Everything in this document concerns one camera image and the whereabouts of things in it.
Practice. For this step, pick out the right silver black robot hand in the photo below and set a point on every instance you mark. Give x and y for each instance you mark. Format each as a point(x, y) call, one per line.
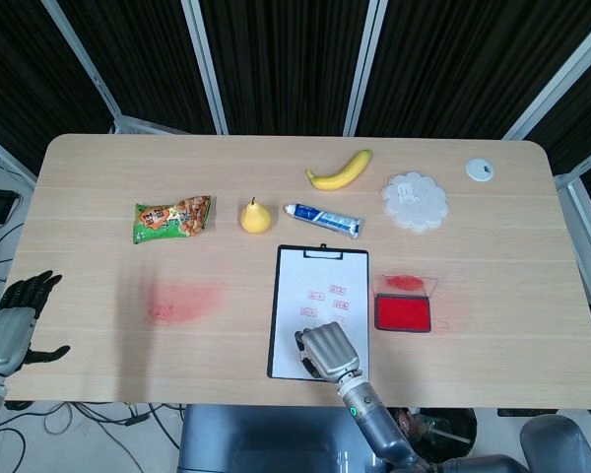
point(330, 350)

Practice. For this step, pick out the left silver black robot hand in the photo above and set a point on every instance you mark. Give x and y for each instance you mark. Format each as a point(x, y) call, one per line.
point(5, 340)

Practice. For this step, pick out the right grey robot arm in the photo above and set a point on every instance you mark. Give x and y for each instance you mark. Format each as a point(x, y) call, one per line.
point(374, 419)

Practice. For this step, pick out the black clipboard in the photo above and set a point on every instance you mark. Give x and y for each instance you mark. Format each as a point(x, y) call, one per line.
point(269, 369)

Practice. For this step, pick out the white stamped paper sheet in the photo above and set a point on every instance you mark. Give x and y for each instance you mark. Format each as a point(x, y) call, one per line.
point(295, 276)

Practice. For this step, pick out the red ink pad clear lid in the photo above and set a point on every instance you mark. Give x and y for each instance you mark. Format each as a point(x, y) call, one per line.
point(403, 313)

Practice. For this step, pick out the grey-blue robot torso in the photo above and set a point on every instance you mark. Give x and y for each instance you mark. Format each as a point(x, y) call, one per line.
point(256, 443)

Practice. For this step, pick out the blue white toothpaste tube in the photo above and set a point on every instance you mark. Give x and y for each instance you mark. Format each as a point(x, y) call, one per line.
point(325, 219)

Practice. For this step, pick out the black trash bin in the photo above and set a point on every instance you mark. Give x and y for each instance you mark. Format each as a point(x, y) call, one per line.
point(443, 433)

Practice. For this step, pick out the yellow pear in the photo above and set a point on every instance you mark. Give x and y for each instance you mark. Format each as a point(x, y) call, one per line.
point(255, 219)

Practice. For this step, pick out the white flower-shaped plastic palette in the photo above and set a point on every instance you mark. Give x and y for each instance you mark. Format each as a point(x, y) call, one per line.
point(413, 202)

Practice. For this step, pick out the yellow banana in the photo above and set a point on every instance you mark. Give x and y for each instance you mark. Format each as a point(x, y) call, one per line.
point(335, 180)

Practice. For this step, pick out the green snack bag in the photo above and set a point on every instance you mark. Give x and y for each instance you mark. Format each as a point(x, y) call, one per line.
point(170, 222)

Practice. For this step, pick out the white partition post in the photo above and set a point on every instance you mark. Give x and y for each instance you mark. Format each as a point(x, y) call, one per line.
point(365, 64)
point(204, 64)
point(84, 64)
point(556, 81)

